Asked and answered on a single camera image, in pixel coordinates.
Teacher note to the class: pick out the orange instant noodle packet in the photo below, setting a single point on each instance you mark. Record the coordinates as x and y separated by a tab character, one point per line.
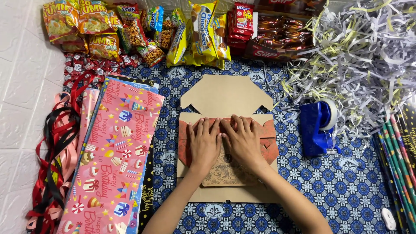
73	45
115	21
60	21
104	45
94	18

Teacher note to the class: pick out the person's left hand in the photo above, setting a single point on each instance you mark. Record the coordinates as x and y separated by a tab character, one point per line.
204	149

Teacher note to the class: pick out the bundle of wrapping paper rolls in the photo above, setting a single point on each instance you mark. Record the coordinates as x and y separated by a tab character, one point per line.
398	165

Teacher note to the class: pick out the pink birthday wrapping paper sheet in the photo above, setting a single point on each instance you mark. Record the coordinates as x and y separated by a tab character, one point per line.
113	156

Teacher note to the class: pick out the row of brown wafer packets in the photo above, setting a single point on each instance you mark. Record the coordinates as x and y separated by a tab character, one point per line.
282	32

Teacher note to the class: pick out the blue patterned batik cloth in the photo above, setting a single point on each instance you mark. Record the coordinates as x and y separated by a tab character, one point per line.
325	182

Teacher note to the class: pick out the blue tape dispenser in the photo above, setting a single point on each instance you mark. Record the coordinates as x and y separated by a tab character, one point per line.
313	130

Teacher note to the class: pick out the white tape roll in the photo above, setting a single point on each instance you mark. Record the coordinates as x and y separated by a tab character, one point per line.
332	113

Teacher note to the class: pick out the stack of red biscuit packets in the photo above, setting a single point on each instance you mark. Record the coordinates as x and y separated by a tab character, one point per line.
240	22

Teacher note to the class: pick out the heap of red wrapped candies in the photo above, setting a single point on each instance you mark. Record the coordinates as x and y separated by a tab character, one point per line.
84	66

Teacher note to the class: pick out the heap of yellow chocolate snack packets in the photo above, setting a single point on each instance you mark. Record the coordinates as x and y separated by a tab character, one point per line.
203	32

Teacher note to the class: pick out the heap of peanut snack packets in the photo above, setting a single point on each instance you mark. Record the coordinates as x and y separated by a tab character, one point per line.
143	39

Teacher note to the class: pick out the small white plastic device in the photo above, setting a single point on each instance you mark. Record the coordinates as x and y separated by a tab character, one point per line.
388	219

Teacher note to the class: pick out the heap of shredded paper strips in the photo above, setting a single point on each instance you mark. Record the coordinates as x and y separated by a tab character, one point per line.
357	58

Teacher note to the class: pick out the person's right hand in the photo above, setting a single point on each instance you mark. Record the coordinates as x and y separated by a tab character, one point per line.
245	148

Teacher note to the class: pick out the heap of red black pink ribbons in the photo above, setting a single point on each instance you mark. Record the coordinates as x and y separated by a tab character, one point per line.
55	156

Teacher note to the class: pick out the red brown display carton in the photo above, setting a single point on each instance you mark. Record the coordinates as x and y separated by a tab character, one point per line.
266	53

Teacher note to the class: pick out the brown cardboard folding box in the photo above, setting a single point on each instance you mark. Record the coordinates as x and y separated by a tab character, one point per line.
224	94

